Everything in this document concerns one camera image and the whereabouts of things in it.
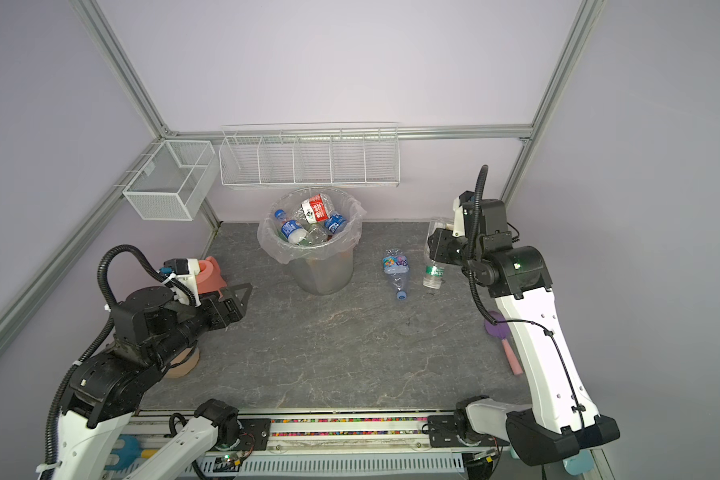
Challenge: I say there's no cream label green-band bottle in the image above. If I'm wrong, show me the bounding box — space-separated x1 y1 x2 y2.
423 218 451 290

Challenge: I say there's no blue yellow garden fork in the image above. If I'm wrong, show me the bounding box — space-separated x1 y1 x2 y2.
104 435 157 471

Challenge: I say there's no clear plastic bin liner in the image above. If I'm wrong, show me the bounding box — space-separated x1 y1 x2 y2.
257 187 367 264

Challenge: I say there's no pink watering can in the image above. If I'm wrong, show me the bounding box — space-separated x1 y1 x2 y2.
196 256 227 294

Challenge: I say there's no colourful label blue-cap bottle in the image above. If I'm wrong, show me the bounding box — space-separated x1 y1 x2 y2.
382 249 410 300

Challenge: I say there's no small white mesh basket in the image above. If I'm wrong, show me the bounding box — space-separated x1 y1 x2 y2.
123 140 220 221

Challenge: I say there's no teal garden shovel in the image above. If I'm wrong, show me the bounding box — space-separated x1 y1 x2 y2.
562 450 595 476

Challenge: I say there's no green label lime bottle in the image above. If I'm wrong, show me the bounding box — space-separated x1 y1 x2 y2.
305 223 332 246

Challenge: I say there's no red white label bottle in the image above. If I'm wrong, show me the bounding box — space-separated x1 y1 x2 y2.
301 193 335 224

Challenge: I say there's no small blue-cap water bottle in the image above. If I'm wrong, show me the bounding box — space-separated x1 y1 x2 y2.
274 209 307 244

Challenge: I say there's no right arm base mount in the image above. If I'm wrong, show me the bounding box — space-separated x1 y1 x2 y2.
421 412 473 448

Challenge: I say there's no bowl of green plant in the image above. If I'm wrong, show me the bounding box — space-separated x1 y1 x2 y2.
165 346 200 379

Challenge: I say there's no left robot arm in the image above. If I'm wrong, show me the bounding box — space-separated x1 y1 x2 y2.
36 244 253 479

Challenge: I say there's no grey mesh trash bin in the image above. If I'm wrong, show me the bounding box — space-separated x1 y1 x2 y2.
275 187 361 296

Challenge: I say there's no Pocari Sweat bottle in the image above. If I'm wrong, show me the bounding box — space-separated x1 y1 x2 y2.
323 213 348 235

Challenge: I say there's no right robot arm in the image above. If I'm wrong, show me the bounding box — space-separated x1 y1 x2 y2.
427 166 621 466

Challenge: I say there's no white slotted cable duct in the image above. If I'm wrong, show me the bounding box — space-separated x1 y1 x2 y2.
202 452 467 478

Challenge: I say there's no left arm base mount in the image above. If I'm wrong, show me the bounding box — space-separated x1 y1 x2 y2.
233 417 272 452

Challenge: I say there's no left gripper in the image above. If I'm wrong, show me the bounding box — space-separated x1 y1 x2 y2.
151 282 253 369

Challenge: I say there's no long white wire basket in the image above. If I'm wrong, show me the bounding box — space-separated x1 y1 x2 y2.
218 122 401 189

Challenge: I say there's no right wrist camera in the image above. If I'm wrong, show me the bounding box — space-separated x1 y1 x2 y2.
452 190 474 237

